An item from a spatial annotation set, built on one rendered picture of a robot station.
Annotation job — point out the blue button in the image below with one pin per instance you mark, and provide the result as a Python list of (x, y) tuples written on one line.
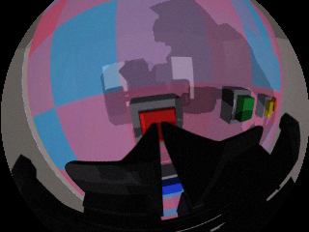
[(170, 181)]

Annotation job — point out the small orange block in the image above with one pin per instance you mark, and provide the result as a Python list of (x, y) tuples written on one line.
[(275, 103)]

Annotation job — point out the red button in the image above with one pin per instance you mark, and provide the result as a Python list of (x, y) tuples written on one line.
[(155, 109)]

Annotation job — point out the green button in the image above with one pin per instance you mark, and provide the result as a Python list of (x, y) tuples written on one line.
[(237, 105)]

